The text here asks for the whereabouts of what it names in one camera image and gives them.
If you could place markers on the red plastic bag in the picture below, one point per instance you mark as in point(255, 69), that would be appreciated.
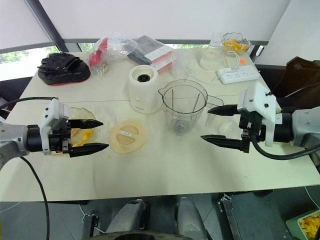
point(96, 56)

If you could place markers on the grey left robot leg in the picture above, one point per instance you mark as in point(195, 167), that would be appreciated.
point(128, 217)

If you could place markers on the grey right robot leg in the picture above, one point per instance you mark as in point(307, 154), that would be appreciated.
point(190, 220)

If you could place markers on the dark brown chair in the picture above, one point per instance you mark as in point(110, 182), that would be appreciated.
point(297, 77)

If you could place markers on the small bag of nuts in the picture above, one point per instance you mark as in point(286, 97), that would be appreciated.
point(103, 68)

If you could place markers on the black bag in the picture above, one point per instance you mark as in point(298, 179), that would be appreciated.
point(65, 68)

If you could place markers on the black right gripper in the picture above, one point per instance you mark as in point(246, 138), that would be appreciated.
point(252, 122)

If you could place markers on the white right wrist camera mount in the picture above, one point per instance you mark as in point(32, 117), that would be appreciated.
point(257, 100)

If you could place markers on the clear plastic container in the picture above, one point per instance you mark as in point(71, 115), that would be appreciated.
point(226, 126)
point(212, 60)

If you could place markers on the clear blender jar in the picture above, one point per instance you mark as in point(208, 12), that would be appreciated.
point(183, 112)

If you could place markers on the white power strip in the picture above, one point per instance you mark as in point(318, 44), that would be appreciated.
point(237, 74)

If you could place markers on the grey robot leg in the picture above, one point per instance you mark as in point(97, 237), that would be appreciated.
point(190, 220)
point(128, 217)

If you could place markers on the cream blender base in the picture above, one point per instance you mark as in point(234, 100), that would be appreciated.
point(145, 97)

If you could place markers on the glass bowl with orange fruit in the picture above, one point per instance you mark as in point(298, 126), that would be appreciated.
point(236, 45)

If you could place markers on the clear crumpled plastic bag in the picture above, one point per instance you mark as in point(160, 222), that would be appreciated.
point(116, 45)

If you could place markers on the white wall device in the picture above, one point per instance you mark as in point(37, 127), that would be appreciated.
point(260, 51)

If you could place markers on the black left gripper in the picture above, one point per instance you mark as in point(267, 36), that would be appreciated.
point(60, 138)

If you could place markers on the cream blender lid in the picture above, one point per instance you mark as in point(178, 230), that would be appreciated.
point(127, 142)

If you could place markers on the green bin with fruit peel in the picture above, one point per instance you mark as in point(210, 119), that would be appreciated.
point(306, 225)

